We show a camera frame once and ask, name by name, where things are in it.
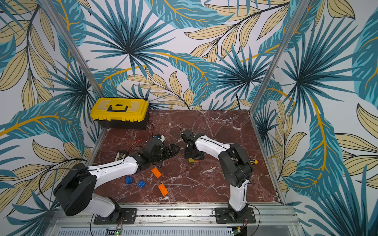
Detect yellow black toolbox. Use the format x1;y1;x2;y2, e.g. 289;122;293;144
90;97;149;130

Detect orange lego brick front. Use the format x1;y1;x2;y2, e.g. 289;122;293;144
158;183;169;196

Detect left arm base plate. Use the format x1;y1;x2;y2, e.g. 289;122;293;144
94;208;137;225

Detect aluminium corner post left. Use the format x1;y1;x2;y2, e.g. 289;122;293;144
40;0;104;97

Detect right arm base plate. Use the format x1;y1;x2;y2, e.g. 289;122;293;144
214;207;256;224

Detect aluminium corner post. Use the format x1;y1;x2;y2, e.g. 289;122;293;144
249;1;310;117
40;0;104;97

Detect blue lego brick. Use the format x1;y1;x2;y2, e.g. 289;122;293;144
126;176;133;184
138;180;146;189

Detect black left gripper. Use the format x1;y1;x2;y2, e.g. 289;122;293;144
151;143;181;163

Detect red black wires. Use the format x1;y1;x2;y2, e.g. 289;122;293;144
126;138;144;154

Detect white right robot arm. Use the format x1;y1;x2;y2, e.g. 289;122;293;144
181;129;254;214

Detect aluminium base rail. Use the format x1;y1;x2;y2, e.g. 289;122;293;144
47;203;305;236

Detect orange lego brick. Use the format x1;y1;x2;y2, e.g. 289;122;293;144
151;167;162;178
158;183;169;196

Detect aluminium corner post right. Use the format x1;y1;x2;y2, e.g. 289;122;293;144
249;1;310;117

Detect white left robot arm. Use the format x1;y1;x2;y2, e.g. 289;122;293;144
53;138;181;222

